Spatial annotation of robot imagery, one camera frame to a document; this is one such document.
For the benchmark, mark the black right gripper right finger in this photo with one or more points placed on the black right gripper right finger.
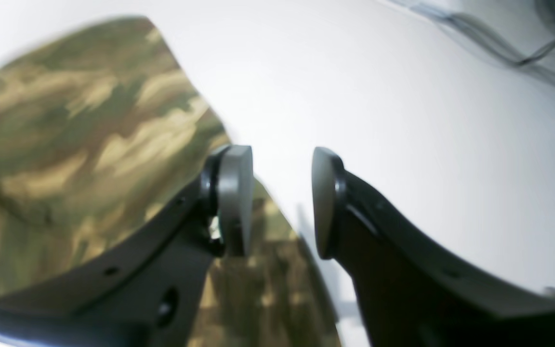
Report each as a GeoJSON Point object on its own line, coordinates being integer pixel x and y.
{"type": "Point", "coordinates": [412, 292]}

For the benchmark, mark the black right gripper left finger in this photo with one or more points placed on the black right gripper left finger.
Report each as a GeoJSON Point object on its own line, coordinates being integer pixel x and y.
{"type": "Point", "coordinates": [146, 291]}

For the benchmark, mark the camouflage T-shirt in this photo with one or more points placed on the camouflage T-shirt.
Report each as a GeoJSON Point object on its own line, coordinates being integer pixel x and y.
{"type": "Point", "coordinates": [98, 130]}

